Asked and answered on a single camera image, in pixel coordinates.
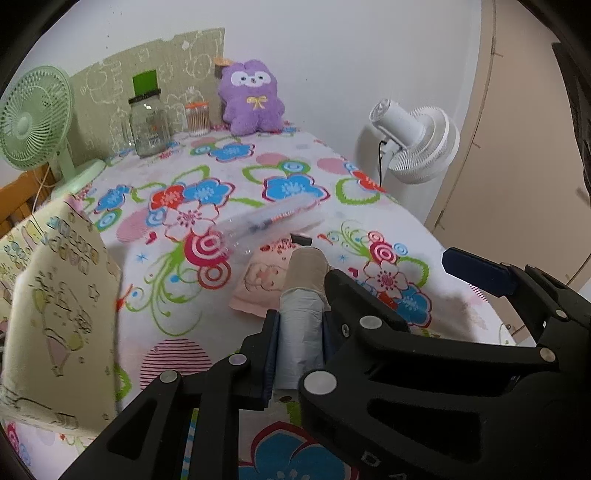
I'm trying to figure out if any beige door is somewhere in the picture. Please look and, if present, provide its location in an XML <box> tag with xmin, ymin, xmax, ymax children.
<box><xmin>434</xmin><ymin>0</ymin><xmax>591</xmax><ymax>342</ymax></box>

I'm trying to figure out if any black fan cable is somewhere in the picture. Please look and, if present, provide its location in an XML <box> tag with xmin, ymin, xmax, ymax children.
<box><xmin>378</xmin><ymin>138</ymin><xmax>393</xmax><ymax>185</ymax></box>

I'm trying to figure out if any clear plastic pouch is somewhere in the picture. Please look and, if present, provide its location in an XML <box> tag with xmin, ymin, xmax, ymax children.
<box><xmin>217</xmin><ymin>194</ymin><xmax>324</xmax><ymax>259</ymax></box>

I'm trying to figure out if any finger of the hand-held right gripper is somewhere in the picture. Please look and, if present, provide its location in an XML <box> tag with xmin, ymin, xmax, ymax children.
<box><xmin>298</xmin><ymin>332</ymin><xmax>591</xmax><ymax>480</ymax></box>
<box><xmin>442</xmin><ymin>247</ymin><xmax>591</xmax><ymax>370</ymax></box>

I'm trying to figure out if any green patterned wall mat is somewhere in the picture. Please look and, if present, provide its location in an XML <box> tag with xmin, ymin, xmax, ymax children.
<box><xmin>68</xmin><ymin>27</ymin><xmax>226</xmax><ymax>160</ymax></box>

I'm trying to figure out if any purple plush bunny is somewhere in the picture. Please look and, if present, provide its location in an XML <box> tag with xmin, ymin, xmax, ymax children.
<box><xmin>217</xmin><ymin>58</ymin><xmax>286</xmax><ymax>137</ymax></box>

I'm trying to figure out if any yellow cartoon fabric box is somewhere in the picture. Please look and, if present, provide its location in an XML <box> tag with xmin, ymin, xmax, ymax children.
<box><xmin>0</xmin><ymin>194</ymin><xmax>123</xmax><ymax>437</ymax></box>

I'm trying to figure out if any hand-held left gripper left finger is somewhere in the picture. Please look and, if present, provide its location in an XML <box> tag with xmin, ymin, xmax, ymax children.
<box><xmin>60</xmin><ymin>311</ymin><xmax>281</xmax><ymax>480</ymax></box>

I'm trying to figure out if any dark hanging cloth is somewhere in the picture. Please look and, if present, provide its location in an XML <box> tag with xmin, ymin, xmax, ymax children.
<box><xmin>551</xmin><ymin>41</ymin><xmax>591</xmax><ymax>206</ymax></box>

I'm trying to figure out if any green desk fan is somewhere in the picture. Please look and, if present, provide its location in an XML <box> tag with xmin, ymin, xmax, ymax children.
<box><xmin>0</xmin><ymin>65</ymin><xmax>108</xmax><ymax>200</ymax></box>

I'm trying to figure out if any white cable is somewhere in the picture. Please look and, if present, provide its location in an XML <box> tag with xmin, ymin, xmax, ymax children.
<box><xmin>30</xmin><ymin>166</ymin><xmax>58</xmax><ymax>204</ymax></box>

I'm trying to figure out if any glass jar with green lid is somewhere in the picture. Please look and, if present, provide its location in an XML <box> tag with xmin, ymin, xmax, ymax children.
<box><xmin>111</xmin><ymin>69</ymin><xmax>169</xmax><ymax>159</ymax></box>

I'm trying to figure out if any small jar with orange lid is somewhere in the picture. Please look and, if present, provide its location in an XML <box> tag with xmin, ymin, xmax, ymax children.
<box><xmin>185</xmin><ymin>102</ymin><xmax>211</xmax><ymax>137</ymax></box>

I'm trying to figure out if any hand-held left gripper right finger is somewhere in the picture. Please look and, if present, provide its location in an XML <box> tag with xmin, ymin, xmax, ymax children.
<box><xmin>322</xmin><ymin>269</ymin><xmax>411</xmax><ymax>367</ymax></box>

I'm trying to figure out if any pink printed pad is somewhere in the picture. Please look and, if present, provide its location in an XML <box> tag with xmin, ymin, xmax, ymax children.
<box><xmin>229</xmin><ymin>237</ymin><xmax>333</xmax><ymax>319</ymax></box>

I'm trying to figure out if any grey roll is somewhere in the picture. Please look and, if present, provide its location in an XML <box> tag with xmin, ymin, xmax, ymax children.
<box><xmin>274</xmin><ymin>246</ymin><xmax>329</xmax><ymax>388</ymax></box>

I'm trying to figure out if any white standing fan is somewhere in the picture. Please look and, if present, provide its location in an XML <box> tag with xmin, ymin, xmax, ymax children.
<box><xmin>355</xmin><ymin>98</ymin><xmax>461</xmax><ymax>217</ymax></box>

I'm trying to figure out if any wooden headboard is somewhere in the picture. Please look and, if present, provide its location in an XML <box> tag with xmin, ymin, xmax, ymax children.
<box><xmin>0</xmin><ymin>164</ymin><xmax>56</xmax><ymax>236</ymax></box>

